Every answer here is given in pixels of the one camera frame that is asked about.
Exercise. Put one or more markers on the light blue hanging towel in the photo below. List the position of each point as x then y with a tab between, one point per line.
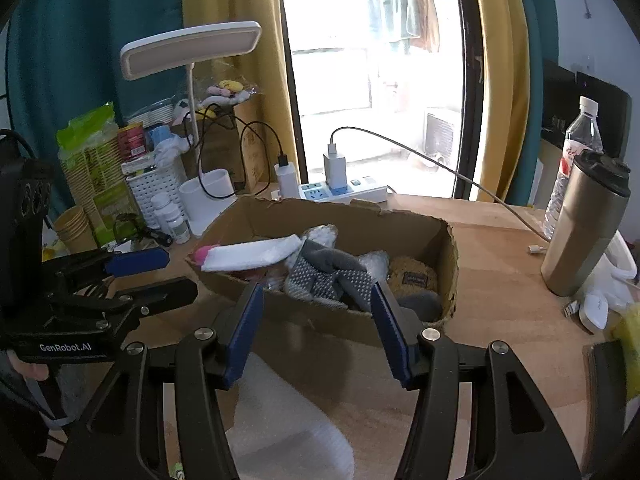
395	0

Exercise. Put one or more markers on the stack of brown paper cups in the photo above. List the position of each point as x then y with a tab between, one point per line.
75	227

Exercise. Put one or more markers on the white wrap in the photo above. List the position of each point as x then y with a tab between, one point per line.
375	265

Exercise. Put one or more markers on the white power strip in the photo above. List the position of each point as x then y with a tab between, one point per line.
360	191

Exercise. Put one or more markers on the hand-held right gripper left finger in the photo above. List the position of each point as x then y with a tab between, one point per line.
245	340

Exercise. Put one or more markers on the brown paper bag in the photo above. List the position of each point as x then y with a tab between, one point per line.
220	150

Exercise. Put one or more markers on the green packet of paper cups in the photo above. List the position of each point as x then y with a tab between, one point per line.
90	160

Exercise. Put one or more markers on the red can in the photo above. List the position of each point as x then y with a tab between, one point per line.
132	142

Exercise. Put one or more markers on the bag of small plush toys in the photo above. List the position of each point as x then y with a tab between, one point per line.
225	90

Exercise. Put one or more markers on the yellow tissue pack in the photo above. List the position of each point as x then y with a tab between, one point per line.
627	330

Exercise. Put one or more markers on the teal curtain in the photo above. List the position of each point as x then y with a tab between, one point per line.
537	20
75	35

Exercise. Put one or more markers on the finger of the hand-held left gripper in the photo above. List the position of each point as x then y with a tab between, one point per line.
140	261
165	292

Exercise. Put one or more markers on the brown plush pouch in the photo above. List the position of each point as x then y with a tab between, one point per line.
425	270

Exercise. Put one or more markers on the brown cardboard box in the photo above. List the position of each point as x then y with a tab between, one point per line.
320	320

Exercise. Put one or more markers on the grey dotted glove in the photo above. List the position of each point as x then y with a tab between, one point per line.
325	272

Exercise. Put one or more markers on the steel tumbler with black lid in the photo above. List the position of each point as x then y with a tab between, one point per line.
580	240

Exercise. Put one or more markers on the clear plastic water bottle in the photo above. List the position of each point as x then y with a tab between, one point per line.
580	130

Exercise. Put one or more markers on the white desk lamp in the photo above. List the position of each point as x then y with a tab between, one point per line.
190	50

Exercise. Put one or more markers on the black computer monitor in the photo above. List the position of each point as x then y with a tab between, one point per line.
557	90
610	100

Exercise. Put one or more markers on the stack of disposable bowls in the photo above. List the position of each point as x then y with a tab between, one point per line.
150	112

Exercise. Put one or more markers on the pink and white cloth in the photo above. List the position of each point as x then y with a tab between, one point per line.
250	256

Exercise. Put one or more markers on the plain grey soft cloth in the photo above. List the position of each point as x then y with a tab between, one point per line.
420	306

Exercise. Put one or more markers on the small white round device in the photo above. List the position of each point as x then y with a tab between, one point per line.
595	311

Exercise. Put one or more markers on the beige hanging towel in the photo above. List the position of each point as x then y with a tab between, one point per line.
427	10

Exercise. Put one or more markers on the white lidded container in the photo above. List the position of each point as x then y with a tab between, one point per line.
620	255

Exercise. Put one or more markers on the white and blue plastic bag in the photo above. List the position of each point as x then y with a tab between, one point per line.
170	147

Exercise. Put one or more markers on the dark door frame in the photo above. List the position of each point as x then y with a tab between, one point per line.
470	110

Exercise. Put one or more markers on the white perforated basket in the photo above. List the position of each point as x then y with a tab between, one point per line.
155	182

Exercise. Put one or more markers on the white charger with black plug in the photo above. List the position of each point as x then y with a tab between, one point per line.
286	182

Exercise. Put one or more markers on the person's left hand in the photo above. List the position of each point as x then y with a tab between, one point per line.
31	371

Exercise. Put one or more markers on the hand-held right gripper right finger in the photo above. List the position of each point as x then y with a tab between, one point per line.
395	340

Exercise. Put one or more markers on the black notebook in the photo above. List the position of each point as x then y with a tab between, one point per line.
607	395

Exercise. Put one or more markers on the white balcony appliance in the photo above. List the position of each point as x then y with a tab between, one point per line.
440	132

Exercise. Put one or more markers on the bag of cotton swabs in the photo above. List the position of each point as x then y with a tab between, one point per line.
322	235

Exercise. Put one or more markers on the black eyeglasses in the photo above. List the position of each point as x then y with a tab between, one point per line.
161	236

